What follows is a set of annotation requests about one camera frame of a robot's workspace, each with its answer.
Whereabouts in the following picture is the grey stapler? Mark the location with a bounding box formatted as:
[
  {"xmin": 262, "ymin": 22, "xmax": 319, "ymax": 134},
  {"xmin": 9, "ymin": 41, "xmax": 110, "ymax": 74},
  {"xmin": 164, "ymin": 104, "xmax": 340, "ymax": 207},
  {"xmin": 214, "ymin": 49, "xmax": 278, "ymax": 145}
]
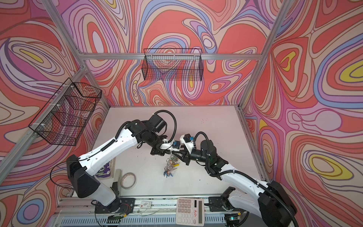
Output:
[{"xmin": 112, "ymin": 169, "xmax": 123, "ymax": 192}]

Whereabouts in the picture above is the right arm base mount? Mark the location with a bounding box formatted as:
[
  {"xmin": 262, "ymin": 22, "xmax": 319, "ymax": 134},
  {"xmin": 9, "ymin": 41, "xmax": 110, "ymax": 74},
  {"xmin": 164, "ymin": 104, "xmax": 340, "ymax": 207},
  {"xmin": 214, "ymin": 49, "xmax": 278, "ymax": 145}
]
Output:
[{"xmin": 204, "ymin": 187, "xmax": 249, "ymax": 227}]

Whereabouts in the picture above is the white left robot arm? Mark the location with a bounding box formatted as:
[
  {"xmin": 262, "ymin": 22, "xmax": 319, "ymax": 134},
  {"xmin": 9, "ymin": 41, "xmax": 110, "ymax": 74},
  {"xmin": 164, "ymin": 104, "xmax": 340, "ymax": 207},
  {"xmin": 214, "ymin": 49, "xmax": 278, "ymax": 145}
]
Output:
[{"xmin": 65, "ymin": 110, "xmax": 176, "ymax": 206}]

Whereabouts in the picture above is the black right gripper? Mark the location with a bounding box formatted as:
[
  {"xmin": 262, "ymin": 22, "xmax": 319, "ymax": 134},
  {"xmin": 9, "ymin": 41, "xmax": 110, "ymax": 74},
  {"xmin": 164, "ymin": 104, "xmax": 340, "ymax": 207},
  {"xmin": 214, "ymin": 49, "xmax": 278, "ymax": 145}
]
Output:
[{"xmin": 172, "ymin": 145, "xmax": 210, "ymax": 166}]

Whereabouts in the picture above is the key ring bunch with tags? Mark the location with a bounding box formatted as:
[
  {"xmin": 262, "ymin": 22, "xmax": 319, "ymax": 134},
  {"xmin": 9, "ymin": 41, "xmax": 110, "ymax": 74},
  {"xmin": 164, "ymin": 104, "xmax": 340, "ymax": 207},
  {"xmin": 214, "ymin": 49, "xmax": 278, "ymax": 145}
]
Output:
[{"xmin": 163, "ymin": 153, "xmax": 181, "ymax": 178}]

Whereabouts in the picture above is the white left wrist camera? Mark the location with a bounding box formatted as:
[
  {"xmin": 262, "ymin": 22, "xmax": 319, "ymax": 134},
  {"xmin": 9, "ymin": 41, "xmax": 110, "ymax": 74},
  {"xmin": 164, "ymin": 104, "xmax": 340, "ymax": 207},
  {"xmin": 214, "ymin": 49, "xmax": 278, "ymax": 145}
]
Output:
[{"xmin": 160, "ymin": 141, "xmax": 181, "ymax": 151}]

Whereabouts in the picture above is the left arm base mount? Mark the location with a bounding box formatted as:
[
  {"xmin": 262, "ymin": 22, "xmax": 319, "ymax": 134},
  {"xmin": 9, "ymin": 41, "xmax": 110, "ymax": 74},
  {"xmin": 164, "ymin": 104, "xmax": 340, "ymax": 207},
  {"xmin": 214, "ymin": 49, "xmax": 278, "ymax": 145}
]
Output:
[{"xmin": 95, "ymin": 182, "xmax": 136, "ymax": 216}]

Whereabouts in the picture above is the black wire basket left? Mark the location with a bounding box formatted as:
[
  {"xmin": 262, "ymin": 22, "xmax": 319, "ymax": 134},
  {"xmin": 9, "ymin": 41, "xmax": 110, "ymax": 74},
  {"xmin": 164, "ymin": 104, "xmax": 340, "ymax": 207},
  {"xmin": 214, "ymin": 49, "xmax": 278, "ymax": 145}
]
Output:
[{"xmin": 28, "ymin": 79, "xmax": 102, "ymax": 146}]

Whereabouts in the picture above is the white calculator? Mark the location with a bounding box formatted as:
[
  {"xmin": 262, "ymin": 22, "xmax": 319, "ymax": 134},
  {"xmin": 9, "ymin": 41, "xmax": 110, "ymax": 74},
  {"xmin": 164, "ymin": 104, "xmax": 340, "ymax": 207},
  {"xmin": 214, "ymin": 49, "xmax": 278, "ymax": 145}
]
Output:
[{"xmin": 175, "ymin": 197, "xmax": 205, "ymax": 227}]

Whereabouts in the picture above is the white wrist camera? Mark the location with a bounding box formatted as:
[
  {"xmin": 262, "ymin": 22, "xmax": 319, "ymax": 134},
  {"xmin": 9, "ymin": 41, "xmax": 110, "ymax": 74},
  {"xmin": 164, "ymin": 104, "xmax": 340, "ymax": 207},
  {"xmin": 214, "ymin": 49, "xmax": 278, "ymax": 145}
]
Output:
[
  {"xmin": 160, "ymin": 141, "xmax": 181, "ymax": 151},
  {"xmin": 180, "ymin": 134, "xmax": 194, "ymax": 154}
]

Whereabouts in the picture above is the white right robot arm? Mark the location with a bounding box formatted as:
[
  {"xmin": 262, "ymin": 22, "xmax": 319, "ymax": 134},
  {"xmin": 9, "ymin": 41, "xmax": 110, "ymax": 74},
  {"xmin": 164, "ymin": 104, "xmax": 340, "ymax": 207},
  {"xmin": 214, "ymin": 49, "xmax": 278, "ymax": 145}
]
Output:
[{"xmin": 161, "ymin": 131, "xmax": 299, "ymax": 227}]

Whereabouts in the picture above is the white tape roll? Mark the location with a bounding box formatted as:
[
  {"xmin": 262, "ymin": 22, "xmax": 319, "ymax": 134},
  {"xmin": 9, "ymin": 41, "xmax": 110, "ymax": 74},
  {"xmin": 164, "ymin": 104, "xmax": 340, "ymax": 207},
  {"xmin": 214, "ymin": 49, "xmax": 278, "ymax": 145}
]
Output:
[{"xmin": 121, "ymin": 172, "xmax": 137, "ymax": 190}]

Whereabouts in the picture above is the white staples box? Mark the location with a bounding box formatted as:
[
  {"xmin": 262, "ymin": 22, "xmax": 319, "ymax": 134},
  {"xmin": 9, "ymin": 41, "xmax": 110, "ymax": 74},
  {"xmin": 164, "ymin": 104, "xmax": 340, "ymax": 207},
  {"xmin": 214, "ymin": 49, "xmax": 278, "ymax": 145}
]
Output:
[{"xmin": 140, "ymin": 201, "xmax": 152, "ymax": 209}]

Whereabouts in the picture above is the black wire basket back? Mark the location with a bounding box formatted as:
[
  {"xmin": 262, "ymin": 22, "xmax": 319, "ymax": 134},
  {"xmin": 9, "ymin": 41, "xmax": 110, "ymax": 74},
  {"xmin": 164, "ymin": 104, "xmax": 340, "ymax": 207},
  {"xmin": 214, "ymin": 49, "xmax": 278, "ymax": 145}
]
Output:
[{"xmin": 141, "ymin": 48, "xmax": 204, "ymax": 81}]

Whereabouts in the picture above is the black wire basket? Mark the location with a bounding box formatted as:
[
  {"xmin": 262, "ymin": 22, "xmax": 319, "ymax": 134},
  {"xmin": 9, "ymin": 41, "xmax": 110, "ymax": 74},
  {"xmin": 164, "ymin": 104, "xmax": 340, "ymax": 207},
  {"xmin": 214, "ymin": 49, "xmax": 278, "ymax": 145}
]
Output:
[
  {"xmin": 28, "ymin": 79, "xmax": 102, "ymax": 146},
  {"xmin": 141, "ymin": 48, "xmax": 204, "ymax": 81}
]

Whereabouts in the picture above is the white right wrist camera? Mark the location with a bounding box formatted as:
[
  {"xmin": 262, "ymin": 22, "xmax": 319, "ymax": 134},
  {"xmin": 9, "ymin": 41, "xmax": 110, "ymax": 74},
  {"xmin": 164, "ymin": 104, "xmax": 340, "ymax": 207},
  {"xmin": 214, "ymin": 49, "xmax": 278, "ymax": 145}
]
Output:
[{"xmin": 180, "ymin": 134, "xmax": 194, "ymax": 154}]

